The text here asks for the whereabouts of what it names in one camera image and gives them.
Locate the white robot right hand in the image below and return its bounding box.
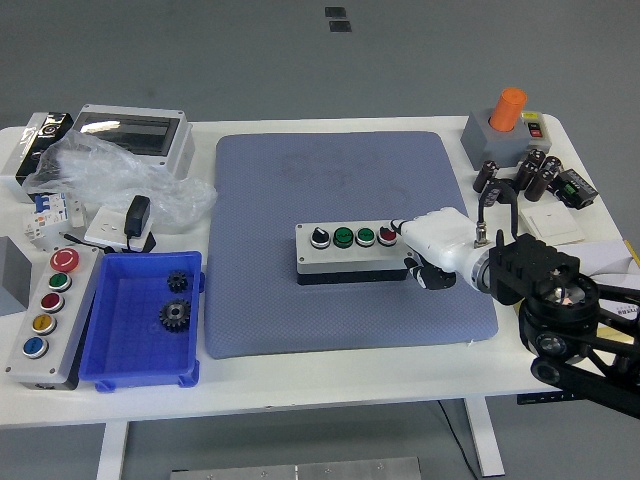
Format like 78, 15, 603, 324
387, 207, 481, 292

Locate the grey four-button control box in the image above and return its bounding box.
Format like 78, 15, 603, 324
294, 219, 414, 287

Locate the grey five-button control box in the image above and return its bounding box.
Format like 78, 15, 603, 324
4, 245, 104, 391

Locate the grey square base block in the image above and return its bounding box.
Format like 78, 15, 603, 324
460, 108, 534, 169

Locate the black module green terminal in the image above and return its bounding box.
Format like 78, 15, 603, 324
552, 168, 600, 210

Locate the orange cylinder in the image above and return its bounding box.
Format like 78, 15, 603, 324
488, 87, 528, 133

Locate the white yellow-edged book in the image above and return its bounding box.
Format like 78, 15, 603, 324
569, 238, 640, 351

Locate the grey-blue padded mat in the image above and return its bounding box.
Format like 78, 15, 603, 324
203, 130, 500, 360

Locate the black table control panel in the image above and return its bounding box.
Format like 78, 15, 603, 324
517, 392, 581, 405

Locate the white table leg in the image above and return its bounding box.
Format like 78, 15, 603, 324
462, 398, 506, 477
95, 421, 130, 480

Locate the grey metal plate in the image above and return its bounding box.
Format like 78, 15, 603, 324
169, 456, 422, 480

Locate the large black gear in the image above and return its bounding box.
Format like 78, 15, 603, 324
158, 298, 194, 331

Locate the black power adapter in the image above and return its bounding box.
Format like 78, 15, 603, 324
123, 194, 152, 240

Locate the grey distribution box clear lid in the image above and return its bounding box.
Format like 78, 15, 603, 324
69, 103, 196, 181

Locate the blue plastic bin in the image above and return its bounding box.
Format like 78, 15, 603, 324
78, 250, 207, 394

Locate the clear plastic bag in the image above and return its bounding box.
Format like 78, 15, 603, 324
22, 130, 219, 229

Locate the small white terminal module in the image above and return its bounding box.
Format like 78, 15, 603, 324
68, 195, 89, 232

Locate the white blue circuit breaker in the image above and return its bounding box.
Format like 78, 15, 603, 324
20, 191, 71, 251

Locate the white silver door lock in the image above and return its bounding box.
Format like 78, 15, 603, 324
0, 111, 75, 204

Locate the grey metal block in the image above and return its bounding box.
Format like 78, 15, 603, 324
0, 235, 34, 317

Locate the white wall switch panel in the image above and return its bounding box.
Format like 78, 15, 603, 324
517, 204, 585, 249

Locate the white red-black switch box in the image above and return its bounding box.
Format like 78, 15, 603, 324
519, 110, 553, 154

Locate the thin black cable under table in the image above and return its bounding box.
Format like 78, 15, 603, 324
437, 399, 484, 476

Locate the white wall socket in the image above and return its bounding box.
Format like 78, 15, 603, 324
83, 205, 156, 254

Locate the black adapter cord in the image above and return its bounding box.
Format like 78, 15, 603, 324
58, 231, 157, 255

